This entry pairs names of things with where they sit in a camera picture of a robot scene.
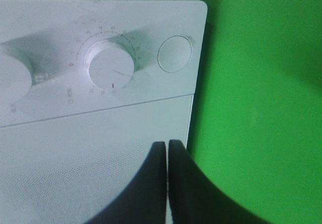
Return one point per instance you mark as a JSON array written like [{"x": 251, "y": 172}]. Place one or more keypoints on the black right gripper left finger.
[{"x": 144, "y": 200}]

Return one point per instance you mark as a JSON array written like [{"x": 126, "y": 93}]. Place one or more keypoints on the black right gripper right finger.
[{"x": 194, "y": 198}]

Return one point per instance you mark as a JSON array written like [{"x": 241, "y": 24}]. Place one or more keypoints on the white microwave door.
[{"x": 66, "y": 170}]

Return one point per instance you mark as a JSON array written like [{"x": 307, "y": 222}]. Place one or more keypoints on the white microwave knob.
[
  {"x": 16, "y": 77},
  {"x": 109, "y": 65}
]

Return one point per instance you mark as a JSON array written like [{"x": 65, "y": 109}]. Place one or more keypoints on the round white door release button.
[{"x": 174, "y": 53}]

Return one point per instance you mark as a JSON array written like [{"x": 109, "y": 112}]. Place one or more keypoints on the green table cloth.
[{"x": 256, "y": 123}]

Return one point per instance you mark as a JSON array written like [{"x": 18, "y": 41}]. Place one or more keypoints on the white microwave oven body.
[{"x": 56, "y": 34}]

